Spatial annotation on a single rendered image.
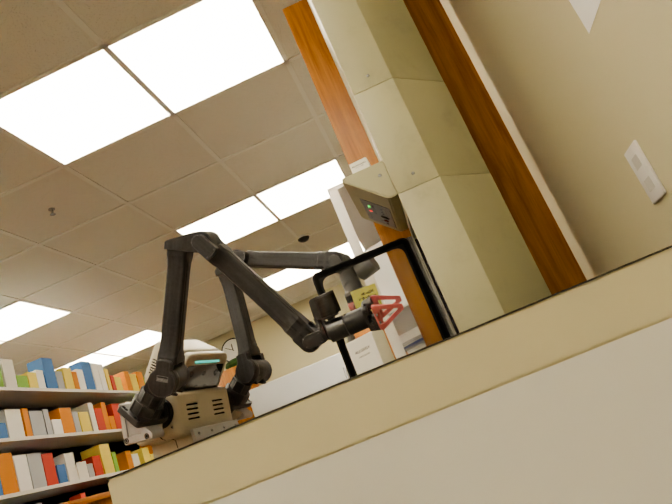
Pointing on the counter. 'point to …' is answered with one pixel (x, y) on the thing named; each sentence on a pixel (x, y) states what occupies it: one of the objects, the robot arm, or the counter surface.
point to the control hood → (376, 193)
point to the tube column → (373, 43)
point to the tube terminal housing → (450, 200)
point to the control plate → (378, 213)
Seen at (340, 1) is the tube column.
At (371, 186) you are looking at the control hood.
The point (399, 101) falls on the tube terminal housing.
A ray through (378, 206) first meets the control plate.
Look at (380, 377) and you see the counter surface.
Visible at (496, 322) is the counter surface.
